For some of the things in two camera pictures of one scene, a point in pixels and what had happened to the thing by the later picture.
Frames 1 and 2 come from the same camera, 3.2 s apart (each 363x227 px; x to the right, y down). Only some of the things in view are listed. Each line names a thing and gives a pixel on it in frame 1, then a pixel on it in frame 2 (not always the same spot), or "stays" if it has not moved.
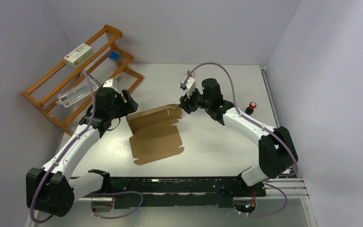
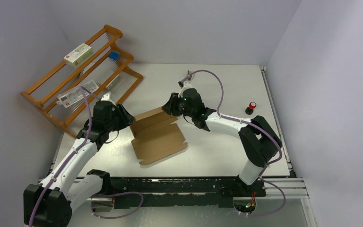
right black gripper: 185,100 to 170,107
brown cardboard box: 154,136 stays
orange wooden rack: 66,93 stays
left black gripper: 127,108 to 126,118
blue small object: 114,55 stays
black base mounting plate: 211,192 stays
